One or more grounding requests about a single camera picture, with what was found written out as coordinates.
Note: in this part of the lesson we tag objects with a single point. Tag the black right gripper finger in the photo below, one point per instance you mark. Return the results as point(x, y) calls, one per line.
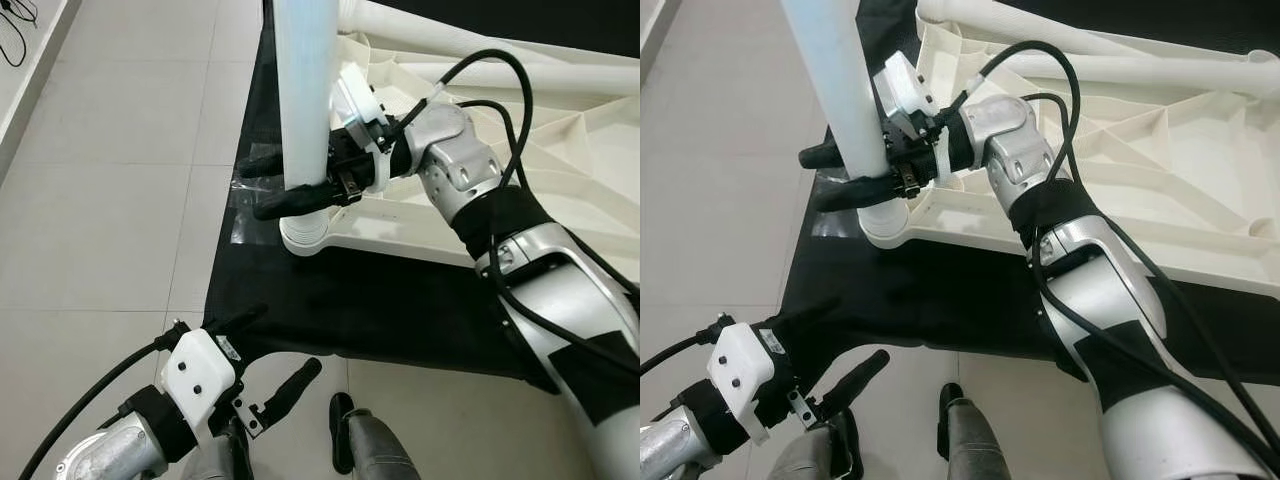
point(262, 164)
point(292, 204)
point(852, 194)
point(822, 154)

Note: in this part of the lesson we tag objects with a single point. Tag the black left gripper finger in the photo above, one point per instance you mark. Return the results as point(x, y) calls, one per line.
point(792, 316)
point(295, 386)
point(853, 382)
point(235, 321)

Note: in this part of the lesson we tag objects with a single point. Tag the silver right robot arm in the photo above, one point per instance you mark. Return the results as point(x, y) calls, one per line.
point(455, 150)
point(1010, 140)

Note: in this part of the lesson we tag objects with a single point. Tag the white plastic children table top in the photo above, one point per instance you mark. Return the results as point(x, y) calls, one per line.
point(1200, 170)
point(580, 160)

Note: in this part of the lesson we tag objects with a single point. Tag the clear tape piece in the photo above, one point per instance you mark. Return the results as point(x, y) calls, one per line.
point(830, 222)
point(245, 225)

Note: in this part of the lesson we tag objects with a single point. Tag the silver left robot leg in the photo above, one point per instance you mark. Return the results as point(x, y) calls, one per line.
point(215, 460)

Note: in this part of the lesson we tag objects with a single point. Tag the silver robot leg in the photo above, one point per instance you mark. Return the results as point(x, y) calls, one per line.
point(375, 450)
point(975, 445)
point(215, 460)

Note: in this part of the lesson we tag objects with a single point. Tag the black cloth mat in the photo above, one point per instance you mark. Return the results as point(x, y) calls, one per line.
point(900, 290)
point(350, 300)

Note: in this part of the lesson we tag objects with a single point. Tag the silver right robot leg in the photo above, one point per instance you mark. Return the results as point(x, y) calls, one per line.
point(375, 450)
point(975, 445)

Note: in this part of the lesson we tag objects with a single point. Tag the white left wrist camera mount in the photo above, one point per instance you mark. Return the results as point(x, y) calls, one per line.
point(195, 370)
point(745, 360)

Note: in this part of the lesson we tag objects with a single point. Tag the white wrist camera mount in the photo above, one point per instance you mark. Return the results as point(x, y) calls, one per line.
point(195, 370)
point(358, 95)
point(900, 85)
point(745, 360)

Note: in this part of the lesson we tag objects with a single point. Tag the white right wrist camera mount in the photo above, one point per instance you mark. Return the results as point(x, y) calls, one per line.
point(900, 85)
point(358, 95)

